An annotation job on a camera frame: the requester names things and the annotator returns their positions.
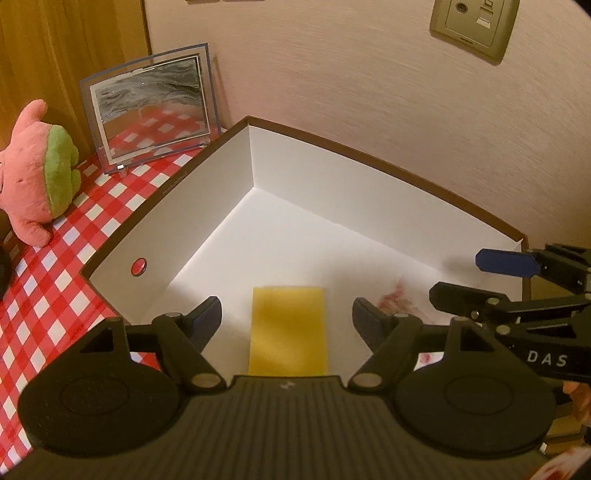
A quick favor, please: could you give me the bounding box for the beige wall socket plate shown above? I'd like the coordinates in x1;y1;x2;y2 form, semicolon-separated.
429;0;521;62

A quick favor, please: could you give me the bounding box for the yellow sponge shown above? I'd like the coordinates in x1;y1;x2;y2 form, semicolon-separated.
247;286;329;377

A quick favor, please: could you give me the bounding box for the red white checkered tablecloth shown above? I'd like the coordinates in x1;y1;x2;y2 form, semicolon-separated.
0;113;222;464

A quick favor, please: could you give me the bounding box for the pink green plush toy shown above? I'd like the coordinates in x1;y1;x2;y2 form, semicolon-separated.
0;99;84;246

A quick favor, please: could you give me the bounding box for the person's right hand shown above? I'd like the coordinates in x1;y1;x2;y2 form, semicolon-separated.
560;381;591;422

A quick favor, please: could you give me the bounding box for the brown cardboard box white inside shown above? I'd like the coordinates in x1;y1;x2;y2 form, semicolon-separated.
81;115;532;374

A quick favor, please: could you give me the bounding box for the pink red patterned soft item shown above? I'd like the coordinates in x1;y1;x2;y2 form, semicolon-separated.
376;276;439;370

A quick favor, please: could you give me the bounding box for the red white printed packet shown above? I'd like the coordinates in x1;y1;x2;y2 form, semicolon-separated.
531;444;591;480

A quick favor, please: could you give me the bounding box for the glass sand picture frame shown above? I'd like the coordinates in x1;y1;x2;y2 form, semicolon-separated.
79;43;223;175

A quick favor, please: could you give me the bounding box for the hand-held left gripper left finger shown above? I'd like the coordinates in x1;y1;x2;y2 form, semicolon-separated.
81;296;227;394

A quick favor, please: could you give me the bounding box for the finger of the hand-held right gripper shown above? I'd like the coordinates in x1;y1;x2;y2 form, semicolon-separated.
428;282;591;340
475;242;591;294

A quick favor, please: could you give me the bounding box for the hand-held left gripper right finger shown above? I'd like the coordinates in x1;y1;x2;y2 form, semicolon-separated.
347;297;498;394

